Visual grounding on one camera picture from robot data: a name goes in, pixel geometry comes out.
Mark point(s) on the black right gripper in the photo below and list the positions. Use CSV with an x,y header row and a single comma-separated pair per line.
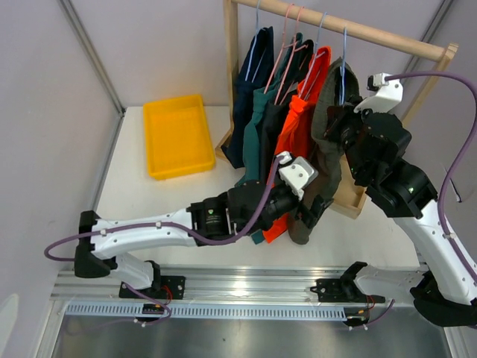
x,y
338,115

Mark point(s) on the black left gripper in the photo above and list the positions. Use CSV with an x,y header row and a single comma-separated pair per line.
x,y
311,216

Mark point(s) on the olive green shorts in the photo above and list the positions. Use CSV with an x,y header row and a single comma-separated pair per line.
x,y
325,155

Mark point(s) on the orange mesh shorts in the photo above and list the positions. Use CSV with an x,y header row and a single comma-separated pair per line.
x,y
295,136

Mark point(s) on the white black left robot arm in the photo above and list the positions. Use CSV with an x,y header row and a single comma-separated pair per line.
x,y
105,247

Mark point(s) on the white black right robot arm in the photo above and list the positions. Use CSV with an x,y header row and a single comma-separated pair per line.
x,y
374,143

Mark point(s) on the black shorts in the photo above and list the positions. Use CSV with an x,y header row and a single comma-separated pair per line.
x,y
276,111

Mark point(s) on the teal green shorts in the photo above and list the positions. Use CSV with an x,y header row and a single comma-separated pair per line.
x,y
253,129

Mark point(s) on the pink hanger left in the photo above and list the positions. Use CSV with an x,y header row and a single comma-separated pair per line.
x,y
281,50

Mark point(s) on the navy blue shorts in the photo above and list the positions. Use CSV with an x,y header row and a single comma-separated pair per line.
x,y
242,113

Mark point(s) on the wooden clothes rack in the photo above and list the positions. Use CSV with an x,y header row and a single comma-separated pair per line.
x,y
349,199

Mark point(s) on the yellow plastic tray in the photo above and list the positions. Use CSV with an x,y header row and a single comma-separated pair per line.
x,y
177,138

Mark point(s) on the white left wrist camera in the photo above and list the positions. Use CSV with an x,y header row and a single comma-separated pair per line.
x,y
296,172

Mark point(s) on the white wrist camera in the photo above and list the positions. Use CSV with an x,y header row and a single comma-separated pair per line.
x,y
387,94
296,172

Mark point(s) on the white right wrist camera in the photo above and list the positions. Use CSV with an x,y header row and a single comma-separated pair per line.
x,y
387,94

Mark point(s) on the aluminium mounting rail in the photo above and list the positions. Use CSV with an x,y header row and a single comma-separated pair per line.
x,y
211,285

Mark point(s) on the slotted grey cable duct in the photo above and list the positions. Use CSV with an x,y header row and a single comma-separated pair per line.
x,y
218,311

